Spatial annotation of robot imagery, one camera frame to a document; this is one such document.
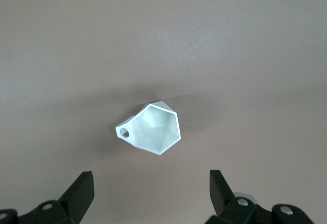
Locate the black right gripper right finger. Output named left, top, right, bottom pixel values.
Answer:
left=204, top=169, right=315, bottom=224

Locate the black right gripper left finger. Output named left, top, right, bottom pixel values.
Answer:
left=0, top=171, right=95, bottom=224

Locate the white faceted cup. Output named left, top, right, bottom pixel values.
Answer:
left=114, top=102, right=182, bottom=156

